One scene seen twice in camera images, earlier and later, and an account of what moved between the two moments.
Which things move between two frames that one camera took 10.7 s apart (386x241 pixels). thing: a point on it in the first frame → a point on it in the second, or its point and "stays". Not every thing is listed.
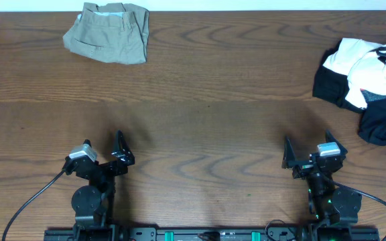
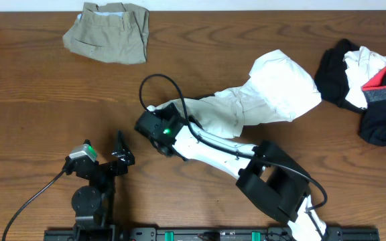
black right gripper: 301,170 → 192,119
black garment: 332,86 stays
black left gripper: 105,166 stays
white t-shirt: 354,57 → 279,88
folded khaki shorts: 114,33 stays
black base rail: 102,233 stays
